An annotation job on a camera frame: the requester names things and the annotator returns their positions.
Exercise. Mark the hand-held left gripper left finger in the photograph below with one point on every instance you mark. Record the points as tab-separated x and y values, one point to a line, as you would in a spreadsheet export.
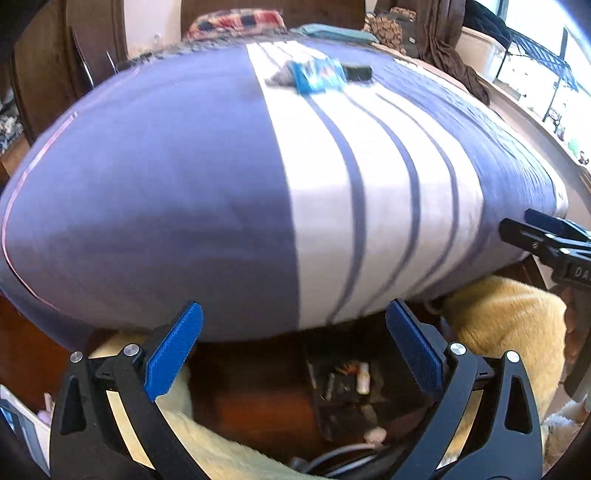
175	350

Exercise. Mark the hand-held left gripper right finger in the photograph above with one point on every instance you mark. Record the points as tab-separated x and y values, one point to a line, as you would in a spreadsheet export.
415	350

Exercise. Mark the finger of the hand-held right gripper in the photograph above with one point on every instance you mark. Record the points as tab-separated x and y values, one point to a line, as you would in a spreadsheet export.
545	219
521	234

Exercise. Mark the black thread spool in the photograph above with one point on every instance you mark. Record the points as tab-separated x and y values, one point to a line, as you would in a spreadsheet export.
358	73

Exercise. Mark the blue snack packet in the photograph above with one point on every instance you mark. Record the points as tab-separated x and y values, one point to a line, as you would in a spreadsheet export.
318	76

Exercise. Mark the small white bottle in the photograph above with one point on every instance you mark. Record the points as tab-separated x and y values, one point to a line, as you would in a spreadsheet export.
364	381

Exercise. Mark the blue white striped duvet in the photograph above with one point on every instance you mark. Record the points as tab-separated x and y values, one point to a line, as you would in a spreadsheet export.
184	207

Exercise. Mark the white blue box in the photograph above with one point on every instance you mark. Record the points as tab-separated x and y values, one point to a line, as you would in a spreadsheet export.
23	429

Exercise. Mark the white plastic tub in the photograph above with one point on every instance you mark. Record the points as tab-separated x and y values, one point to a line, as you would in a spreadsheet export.
480	50

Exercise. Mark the brown hanging cloth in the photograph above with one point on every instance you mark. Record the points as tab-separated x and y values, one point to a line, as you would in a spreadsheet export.
448	46

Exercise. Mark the leopard print cushion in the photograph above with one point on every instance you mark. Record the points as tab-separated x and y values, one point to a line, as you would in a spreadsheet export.
388	32

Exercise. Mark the teal folded cloth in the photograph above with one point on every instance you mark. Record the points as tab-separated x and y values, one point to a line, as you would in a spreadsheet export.
332	33

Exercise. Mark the patterned grey bed sheet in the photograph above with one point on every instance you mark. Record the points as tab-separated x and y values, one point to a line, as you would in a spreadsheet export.
184	53

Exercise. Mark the brown wooden wardrobe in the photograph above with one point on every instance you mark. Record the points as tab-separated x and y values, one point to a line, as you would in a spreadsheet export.
51	69

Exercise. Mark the plaid pillow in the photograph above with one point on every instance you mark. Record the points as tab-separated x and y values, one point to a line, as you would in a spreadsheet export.
235	23

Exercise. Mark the metal tube frame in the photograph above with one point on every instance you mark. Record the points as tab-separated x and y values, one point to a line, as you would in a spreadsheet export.
85	64

